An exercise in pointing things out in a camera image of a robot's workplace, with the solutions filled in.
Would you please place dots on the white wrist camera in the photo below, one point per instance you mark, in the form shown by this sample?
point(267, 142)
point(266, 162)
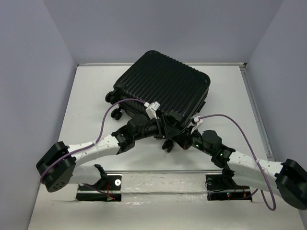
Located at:
point(196, 123)
point(151, 109)

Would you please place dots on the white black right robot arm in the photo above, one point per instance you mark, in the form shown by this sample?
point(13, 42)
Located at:
point(287, 179)

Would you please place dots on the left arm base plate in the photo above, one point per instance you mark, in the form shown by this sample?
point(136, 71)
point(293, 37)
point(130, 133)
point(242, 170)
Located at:
point(108, 191)

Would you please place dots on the black hard-shell suitcase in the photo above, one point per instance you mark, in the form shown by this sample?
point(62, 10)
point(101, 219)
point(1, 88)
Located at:
point(179, 89)

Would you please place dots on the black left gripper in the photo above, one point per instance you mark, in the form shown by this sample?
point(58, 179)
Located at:
point(160, 132)

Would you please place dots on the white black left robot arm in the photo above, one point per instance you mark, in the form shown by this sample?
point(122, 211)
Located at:
point(59, 164)

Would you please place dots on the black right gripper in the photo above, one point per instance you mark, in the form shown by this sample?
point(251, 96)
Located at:
point(183, 139)

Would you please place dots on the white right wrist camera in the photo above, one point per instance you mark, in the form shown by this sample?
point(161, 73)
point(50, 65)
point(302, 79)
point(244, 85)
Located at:
point(196, 123)

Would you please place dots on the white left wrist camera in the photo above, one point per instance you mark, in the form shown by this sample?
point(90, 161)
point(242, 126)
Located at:
point(151, 109)

